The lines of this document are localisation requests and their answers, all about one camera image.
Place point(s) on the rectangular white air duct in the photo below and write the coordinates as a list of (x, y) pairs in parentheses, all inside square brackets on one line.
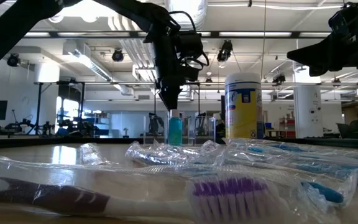
[(82, 54)]

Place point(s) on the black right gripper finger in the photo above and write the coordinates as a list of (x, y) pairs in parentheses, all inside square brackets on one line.
[(328, 54)]

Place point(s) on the black background rig frame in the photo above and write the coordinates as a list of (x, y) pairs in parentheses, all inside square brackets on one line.
[(38, 105)]

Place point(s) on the black ceiling spotlight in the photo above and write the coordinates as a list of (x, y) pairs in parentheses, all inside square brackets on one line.
[(279, 78), (225, 51), (13, 59), (117, 55)]

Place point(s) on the white room pillar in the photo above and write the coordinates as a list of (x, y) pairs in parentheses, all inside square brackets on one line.
[(308, 105)]

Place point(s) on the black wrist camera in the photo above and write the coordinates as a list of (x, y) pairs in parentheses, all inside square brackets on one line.
[(190, 45), (342, 20)]

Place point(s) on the red shelf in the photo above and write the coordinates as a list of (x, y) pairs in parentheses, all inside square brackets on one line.
[(287, 132)]

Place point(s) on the small teal bottle white cap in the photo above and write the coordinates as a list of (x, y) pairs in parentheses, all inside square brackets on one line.
[(175, 132)]

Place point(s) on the black aluminium table frame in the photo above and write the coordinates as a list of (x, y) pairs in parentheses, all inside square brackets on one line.
[(73, 142)]

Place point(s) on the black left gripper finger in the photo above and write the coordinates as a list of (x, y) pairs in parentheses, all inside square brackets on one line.
[(171, 98)]

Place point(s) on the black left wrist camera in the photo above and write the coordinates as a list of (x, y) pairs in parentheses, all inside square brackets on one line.
[(190, 45)]

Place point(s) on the yellow wipes canister white lid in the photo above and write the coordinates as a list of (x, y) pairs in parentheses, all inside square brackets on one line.
[(242, 118)]

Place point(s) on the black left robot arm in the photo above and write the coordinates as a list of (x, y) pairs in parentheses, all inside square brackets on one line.
[(11, 28)]

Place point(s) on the black linear ceiling light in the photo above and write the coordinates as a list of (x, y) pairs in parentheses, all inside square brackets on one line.
[(210, 34)]

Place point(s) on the round white ventilation duct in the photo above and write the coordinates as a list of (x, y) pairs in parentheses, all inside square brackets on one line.
[(200, 12)]

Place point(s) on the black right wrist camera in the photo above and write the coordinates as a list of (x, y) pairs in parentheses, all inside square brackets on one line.
[(342, 20)]

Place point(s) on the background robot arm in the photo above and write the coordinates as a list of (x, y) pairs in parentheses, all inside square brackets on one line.
[(14, 127)]

